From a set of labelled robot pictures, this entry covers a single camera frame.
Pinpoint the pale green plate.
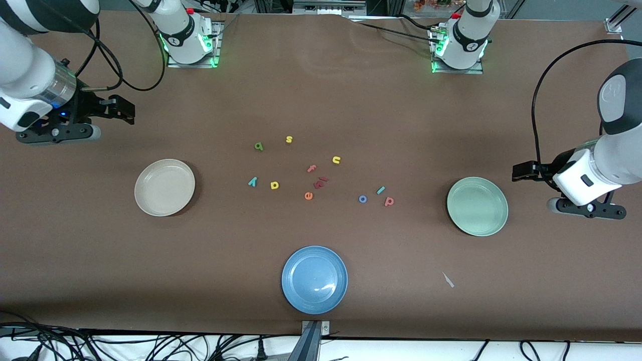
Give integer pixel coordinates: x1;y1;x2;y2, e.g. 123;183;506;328
446;176;509;237

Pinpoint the beige brown plate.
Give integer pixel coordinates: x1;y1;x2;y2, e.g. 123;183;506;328
134;159;196;217

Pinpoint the brown table cover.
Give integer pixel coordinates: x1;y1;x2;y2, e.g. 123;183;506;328
0;9;642;341

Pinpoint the grey equipment box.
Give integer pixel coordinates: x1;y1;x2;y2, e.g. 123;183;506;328
293;0;367;16

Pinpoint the blue plate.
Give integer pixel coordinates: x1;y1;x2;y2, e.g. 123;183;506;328
281;245;349;315

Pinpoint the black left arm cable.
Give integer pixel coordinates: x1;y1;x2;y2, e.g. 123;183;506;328
532;39;642;191

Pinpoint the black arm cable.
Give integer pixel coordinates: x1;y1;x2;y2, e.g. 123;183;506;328
532;39;642;191
75;0;167;93

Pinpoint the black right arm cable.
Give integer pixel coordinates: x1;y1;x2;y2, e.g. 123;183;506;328
75;0;167;93

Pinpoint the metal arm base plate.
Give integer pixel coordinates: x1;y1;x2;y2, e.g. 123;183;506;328
431;25;485;75
167;20;221;68

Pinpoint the aluminium frame profile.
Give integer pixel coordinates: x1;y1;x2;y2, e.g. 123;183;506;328
604;0;642;33

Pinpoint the black cable on table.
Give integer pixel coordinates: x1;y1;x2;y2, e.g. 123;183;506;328
357;22;438;45
396;14;436;31

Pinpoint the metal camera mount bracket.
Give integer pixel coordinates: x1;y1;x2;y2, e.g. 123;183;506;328
300;320;332;361

